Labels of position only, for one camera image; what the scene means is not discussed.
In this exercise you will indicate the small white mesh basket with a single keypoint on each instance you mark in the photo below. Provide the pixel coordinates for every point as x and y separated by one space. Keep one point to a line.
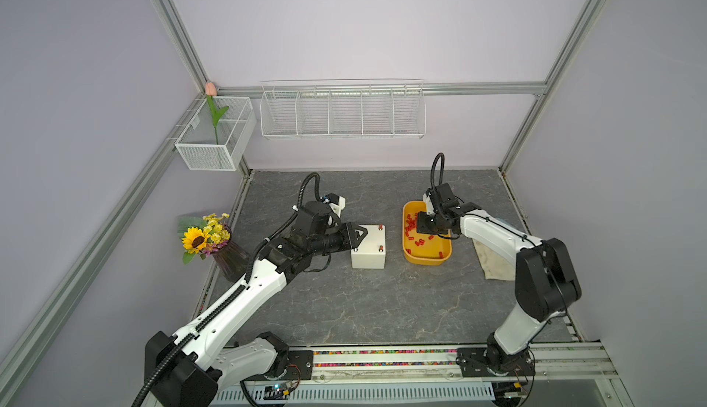
196 142

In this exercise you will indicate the long white wire basket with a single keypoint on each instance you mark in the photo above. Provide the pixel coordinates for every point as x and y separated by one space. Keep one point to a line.
343 108

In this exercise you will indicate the white box with screws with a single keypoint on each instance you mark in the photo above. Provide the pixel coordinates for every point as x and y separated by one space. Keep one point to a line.
367 256

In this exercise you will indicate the artificial pink tulip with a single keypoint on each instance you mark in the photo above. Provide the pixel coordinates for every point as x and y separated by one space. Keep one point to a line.
217 113

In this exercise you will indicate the beige cloth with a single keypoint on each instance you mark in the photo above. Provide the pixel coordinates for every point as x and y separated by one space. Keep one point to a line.
494 266

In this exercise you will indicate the red sleeves pile in tray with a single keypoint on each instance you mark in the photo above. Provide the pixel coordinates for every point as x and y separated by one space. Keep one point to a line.
418 246

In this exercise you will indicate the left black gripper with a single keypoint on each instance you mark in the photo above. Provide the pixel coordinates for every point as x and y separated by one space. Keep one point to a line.
349 235

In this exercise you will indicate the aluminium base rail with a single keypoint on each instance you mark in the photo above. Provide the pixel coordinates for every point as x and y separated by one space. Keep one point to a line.
428 363

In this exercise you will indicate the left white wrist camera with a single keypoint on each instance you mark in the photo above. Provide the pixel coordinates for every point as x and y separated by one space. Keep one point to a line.
336 203

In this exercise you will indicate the sunflower bouquet in vase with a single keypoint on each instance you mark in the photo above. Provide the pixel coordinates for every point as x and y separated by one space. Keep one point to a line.
211 237

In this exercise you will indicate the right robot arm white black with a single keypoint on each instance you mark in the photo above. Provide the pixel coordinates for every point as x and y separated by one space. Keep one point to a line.
546 284

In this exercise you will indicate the yellow plastic tray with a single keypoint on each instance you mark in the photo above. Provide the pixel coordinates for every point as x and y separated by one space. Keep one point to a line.
413 207

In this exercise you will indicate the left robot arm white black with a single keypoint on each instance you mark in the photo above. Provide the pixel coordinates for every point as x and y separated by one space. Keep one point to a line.
192 366

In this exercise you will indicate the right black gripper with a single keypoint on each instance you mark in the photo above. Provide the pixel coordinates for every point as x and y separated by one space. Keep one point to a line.
421 228

